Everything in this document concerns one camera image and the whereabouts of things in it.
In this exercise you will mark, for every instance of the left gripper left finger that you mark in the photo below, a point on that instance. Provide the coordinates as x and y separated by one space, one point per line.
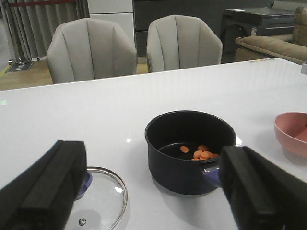
41 198

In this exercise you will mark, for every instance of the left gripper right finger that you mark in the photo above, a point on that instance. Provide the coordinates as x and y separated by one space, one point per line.
262 196

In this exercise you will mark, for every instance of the glass lid blue knob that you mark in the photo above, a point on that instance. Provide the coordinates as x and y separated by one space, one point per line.
101 202

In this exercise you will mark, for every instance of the pink bowl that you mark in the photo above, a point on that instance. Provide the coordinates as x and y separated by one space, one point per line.
291 132

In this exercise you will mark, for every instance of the dark blue saucepan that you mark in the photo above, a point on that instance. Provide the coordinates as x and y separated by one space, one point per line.
164 135

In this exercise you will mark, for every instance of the left beige chair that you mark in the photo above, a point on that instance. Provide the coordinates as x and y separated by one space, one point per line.
88 49

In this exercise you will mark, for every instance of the beige chair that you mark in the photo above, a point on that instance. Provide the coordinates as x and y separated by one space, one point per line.
88 49
180 42

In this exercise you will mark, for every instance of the grey curtain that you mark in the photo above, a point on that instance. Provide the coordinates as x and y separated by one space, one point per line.
30 29

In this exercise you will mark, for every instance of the right beige chair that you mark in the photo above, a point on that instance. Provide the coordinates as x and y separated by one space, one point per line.
180 42

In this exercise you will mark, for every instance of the red barrier belt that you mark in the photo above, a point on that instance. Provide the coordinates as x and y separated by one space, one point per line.
38 3

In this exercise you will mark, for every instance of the white refrigerator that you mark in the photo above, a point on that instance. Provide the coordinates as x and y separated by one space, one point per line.
119 11

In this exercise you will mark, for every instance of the dark grey counter cabinet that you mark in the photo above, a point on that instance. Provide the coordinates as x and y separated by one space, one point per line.
210 11

